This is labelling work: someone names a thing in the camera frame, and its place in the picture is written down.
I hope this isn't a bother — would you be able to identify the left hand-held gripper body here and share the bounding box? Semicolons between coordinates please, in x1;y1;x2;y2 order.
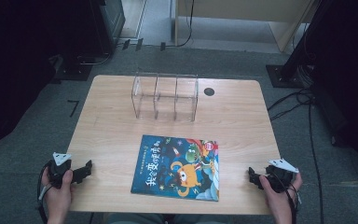
48;151;74;189

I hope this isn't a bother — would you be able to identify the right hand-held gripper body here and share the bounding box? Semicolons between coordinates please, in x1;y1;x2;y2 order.
265;158;300;194

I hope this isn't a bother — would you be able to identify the blue picture book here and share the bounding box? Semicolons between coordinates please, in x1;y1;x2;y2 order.
131;133;220;203

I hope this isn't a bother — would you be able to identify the clear acrylic book rack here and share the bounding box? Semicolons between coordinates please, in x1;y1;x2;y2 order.
131;71;200;123

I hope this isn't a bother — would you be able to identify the person's right hand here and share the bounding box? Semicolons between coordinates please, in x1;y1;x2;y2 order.
258;173;303;219

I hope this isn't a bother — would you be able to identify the person's left hand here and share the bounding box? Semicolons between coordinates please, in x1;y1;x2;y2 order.
41;169;76;219

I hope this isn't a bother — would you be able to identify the black floor tape corner mark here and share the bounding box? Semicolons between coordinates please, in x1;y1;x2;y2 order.
67;99;80;119

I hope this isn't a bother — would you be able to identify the black curtain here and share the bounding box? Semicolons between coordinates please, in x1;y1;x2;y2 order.
0;0;106;154
304;0;358;176

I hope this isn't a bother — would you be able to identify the black metal stand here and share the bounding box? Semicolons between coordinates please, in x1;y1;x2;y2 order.
266;0;335;90

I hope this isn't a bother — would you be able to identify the black monitor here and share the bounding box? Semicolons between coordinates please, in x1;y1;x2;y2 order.
89;0;127;58

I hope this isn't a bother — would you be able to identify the light wooden cabinet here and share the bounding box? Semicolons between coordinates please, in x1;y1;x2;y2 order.
174;0;320;53

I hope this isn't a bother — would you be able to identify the right hand-held gripper cable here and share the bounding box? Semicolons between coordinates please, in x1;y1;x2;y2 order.
283;185;301;224

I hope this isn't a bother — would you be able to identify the hand-held gripper cable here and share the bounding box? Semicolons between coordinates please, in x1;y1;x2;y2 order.
36;163;51;224
283;185;301;224

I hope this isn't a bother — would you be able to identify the left hand-held gripper cable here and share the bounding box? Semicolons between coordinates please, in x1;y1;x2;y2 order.
36;163;51;224

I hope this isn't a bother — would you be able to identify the long black floor cable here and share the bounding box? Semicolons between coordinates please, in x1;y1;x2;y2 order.
307;102;324;224

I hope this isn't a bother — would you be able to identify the grey curved floor cable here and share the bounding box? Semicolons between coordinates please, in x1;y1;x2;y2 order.
76;49;113;66

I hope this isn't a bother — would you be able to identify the black hanging cable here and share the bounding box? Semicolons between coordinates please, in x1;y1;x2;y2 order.
165;0;196;49

